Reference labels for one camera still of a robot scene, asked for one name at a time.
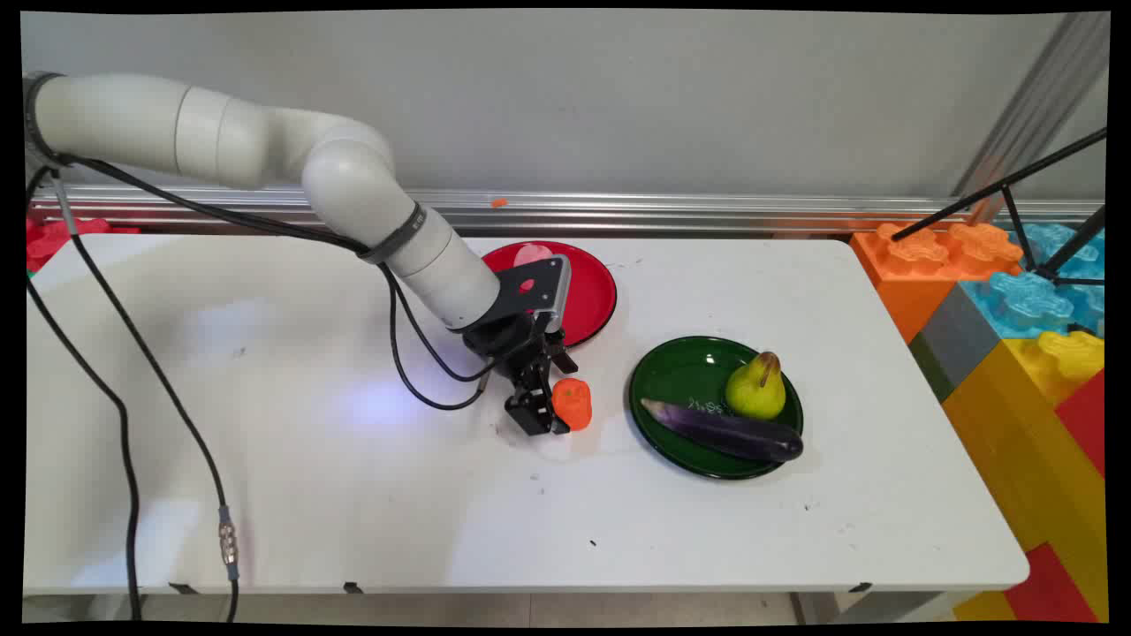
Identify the cable with metal connector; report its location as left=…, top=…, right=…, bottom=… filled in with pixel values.
left=49, top=168, right=240, bottom=624

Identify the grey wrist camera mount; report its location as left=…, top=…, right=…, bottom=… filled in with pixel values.
left=493, top=254, right=573, bottom=336

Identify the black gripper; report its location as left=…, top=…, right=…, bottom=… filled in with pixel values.
left=461, top=313, right=581, bottom=439

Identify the yellow giant building block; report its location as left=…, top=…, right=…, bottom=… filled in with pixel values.
left=941, top=330, right=1106, bottom=621

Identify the grey giant building block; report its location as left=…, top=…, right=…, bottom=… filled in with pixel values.
left=908, top=283, right=1005, bottom=404

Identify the light blue giant building block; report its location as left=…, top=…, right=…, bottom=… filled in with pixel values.
left=959, top=223, right=1105, bottom=342

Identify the red round plate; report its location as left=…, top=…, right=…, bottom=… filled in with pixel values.
left=481, top=240, right=618, bottom=348

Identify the red giant building block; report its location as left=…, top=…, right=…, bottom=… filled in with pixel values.
left=27, top=216, right=142, bottom=275

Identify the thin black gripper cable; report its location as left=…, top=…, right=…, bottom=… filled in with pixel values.
left=53, top=154, right=489, bottom=412

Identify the green round plate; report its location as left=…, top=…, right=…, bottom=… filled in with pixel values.
left=628, top=336, right=804, bottom=481

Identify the thick black cable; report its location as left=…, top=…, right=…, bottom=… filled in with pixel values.
left=25, top=164, right=143, bottom=621

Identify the aluminium rail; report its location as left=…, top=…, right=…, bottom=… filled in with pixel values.
left=27, top=184, right=1105, bottom=239

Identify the dark purple eggplant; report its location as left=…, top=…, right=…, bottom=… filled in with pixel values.
left=641, top=397, right=804, bottom=464

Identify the orange toy vegetable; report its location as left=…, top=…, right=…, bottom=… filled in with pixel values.
left=552, top=378, right=594, bottom=432

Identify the orange giant building block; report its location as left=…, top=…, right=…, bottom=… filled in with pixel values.
left=850, top=221, right=1026, bottom=345

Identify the slanted aluminium post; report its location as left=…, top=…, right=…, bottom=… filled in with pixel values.
left=953, top=12, right=1111, bottom=201

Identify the black tripod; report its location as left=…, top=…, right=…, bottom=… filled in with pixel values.
left=891, top=128, right=1108, bottom=289

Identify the grey arm strap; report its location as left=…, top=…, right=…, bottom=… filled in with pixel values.
left=357, top=202, right=428, bottom=266

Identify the yellow-green pear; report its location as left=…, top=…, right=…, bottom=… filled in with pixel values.
left=725, top=352, right=787, bottom=420

